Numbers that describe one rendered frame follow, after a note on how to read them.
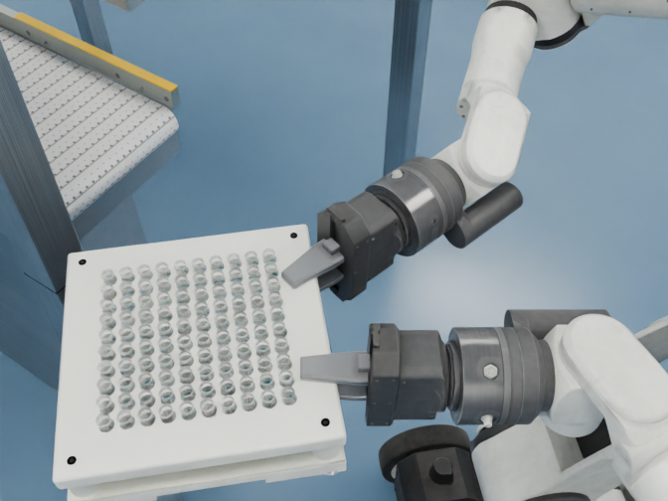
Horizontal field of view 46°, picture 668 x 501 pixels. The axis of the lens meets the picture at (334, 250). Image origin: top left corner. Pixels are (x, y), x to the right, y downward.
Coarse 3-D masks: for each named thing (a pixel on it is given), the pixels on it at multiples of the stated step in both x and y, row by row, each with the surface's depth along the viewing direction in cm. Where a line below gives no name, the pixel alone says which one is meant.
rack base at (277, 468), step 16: (224, 464) 70; (240, 464) 70; (256, 464) 70; (272, 464) 70; (288, 464) 70; (304, 464) 70; (320, 464) 70; (336, 464) 70; (128, 480) 69; (144, 480) 69; (160, 480) 69; (176, 480) 69; (192, 480) 69; (208, 480) 69; (224, 480) 69; (240, 480) 70; (272, 480) 71; (96, 496) 68; (112, 496) 68; (128, 496) 68; (144, 496) 69
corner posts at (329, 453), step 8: (328, 448) 68; (336, 448) 69; (320, 456) 69; (328, 456) 69; (72, 488) 66; (80, 488) 66; (88, 488) 67; (96, 488) 68; (80, 496) 68; (88, 496) 68
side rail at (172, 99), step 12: (0, 12) 130; (12, 12) 129; (0, 24) 132; (12, 24) 130; (24, 24) 128; (24, 36) 130; (36, 36) 128; (48, 36) 126; (60, 48) 126; (72, 48) 124; (84, 60) 124; (96, 60) 122; (108, 72) 123; (120, 72) 121; (132, 84) 121; (144, 84) 119; (156, 96) 120; (168, 96) 118
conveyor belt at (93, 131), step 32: (0, 32) 132; (32, 64) 127; (64, 64) 127; (32, 96) 121; (64, 96) 121; (96, 96) 121; (128, 96) 121; (64, 128) 117; (96, 128) 117; (128, 128) 117; (160, 128) 119; (64, 160) 113; (96, 160) 113; (128, 160) 115; (64, 192) 109; (96, 192) 112
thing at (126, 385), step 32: (128, 288) 77; (160, 288) 75; (224, 288) 75; (256, 288) 75; (128, 320) 73; (160, 320) 74; (224, 320) 74; (256, 320) 73; (128, 352) 70; (160, 352) 72; (224, 352) 72; (256, 352) 71; (128, 384) 70; (160, 384) 70; (224, 384) 69
